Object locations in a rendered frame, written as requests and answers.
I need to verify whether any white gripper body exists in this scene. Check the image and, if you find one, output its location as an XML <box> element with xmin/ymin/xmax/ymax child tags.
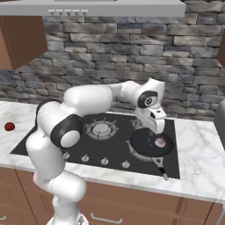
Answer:
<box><xmin>134</xmin><ymin>107</ymin><xmax>166</xmax><ymax>135</ymax></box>

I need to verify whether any black frying pan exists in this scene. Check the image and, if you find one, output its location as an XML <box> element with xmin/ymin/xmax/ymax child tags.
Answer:
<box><xmin>129</xmin><ymin>127</ymin><xmax>176</xmax><ymax>181</ymax></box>

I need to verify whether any pale pink garlic bulb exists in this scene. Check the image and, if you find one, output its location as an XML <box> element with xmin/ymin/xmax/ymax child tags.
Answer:
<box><xmin>154</xmin><ymin>136</ymin><xmax>167</xmax><ymax>149</ymax></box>

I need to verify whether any red tomato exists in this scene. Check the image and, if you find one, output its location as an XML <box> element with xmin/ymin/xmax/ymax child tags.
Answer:
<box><xmin>4</xmin><ymin>121</ymin><xmax>16</xmax><ymax>133</ymax></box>

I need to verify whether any black gas hob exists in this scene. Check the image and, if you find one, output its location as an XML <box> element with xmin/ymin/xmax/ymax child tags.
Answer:
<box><xmin>10</xmin><ymin>112</ymin><xmax>181</xmax><ymax>180</ymax></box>

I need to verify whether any grey appliance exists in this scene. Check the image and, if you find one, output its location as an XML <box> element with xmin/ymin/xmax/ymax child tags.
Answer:
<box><xmin>213</xmin><ymin>99</ymin><xmax>225</xmax><ymax>142</ymax></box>

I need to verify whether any brown drawer front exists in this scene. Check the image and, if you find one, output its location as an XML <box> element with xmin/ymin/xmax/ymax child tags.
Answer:
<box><xmin>83</xmin><ymin>180</ymin><xmax>188</xmax><ymax>209</ymax></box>
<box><xmin>76</xmin><ymin>200</ymin><xmax>214</xmax><ymax>225</ymax></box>

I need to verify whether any brown base cupboard door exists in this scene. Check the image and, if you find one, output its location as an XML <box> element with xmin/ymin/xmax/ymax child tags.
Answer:
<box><xmin>204</xmin><ymin>201</ymin><xmax>225</xmax><ymax>225</ymax></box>
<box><xmin>0</xmin><ymin>167</ymin><xmax>56</xmax><ymax>225</ymax></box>

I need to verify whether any grey extractor hood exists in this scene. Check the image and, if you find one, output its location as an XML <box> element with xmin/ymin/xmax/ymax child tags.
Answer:
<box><xmin>0</xmin><ymin>0</ymin><xmax>186</xmax><ymax>18</ymax></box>

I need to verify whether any brown wall cupboard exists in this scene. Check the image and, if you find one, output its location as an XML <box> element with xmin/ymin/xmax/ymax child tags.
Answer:
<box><xmin>216</xmin><ymin>37</ymin><xmax>225</xmax><ymax>69</ymax></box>
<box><xmin>0</xmin><ymin>15</ymin><xmax>49</xmax><ymax>71</ymax></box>

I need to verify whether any silver drawer handle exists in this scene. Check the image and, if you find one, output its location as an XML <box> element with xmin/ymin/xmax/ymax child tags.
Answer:
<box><xmin>90</xmin><ymin>212</ymin><xmax>116</xmax><ymax>225</ymax></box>

